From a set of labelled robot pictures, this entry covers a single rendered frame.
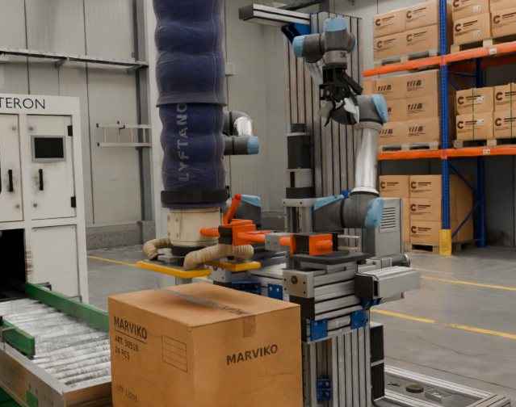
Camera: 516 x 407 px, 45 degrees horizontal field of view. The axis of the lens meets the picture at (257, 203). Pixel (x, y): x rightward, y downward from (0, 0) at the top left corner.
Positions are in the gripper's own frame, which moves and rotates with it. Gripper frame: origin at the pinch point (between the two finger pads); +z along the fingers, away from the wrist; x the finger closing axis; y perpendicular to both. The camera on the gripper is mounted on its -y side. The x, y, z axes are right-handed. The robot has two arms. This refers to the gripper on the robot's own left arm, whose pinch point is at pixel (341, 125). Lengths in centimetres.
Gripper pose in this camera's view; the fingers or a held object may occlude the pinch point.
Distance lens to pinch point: 216.7
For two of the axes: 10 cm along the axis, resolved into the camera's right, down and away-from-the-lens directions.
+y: -7.6, 0.6, -6.5
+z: 0.3, 10.0, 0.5
